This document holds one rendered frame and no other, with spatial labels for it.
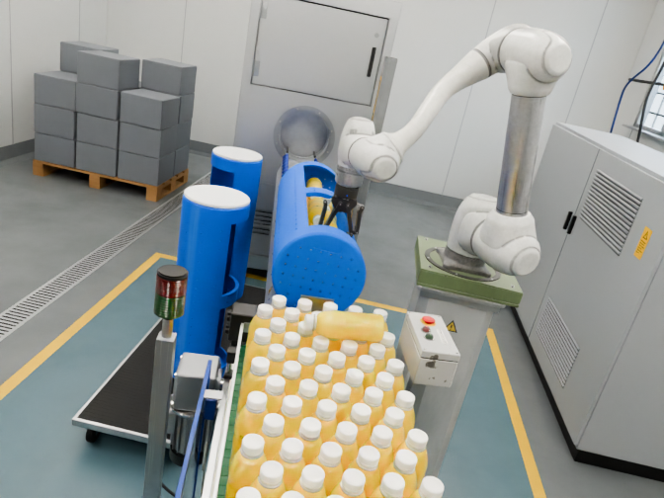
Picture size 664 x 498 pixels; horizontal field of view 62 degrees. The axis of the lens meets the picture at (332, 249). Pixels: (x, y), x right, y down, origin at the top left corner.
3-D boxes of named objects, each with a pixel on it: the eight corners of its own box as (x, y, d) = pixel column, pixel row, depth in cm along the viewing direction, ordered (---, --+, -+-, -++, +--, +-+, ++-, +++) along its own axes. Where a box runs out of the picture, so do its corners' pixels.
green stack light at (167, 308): (187, 306, 121) (189, 287, 119) (181, 321, 115) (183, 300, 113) (156, 302, 120) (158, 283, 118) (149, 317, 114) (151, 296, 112)
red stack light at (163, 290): (189, 287, 119) (190, 270, 118) (183, 300, 113) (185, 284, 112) (158, 282, 118) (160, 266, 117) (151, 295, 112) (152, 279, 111)
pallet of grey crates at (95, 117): (187, 181, 583) (199, 65, 540) (155, 202, 509) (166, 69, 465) (79, 157, 588) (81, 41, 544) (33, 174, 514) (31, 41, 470)
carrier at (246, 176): (212, 277, 359) (187, 291, 333) (229, 145, 326) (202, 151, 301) (251, 290, 351) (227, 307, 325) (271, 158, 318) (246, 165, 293)
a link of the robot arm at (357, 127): (330, 160, 175) (343, 172, 164) (340, 111, 170) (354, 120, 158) (361, 164, 179) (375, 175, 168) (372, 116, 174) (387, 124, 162)
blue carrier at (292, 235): (331, 228, 253) (349, 170, 242) (351, 326, 172) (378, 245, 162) (271, 213, 248) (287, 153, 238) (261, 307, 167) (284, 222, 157)
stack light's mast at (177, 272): (184, 330, 123) (191, 266, 117) (178, 345, 117) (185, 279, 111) (155, 326, 122) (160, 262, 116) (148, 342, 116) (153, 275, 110)
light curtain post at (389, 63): (333, 339, 345) (395, 57, 283) (333, 344, 339) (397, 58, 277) (323, 337, 344) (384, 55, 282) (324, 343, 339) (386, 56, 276)
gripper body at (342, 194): (359, 183, 179) (353, 209, 182) (333, 179, 178) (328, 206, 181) (362, 190, 172) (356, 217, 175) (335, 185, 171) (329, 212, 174)
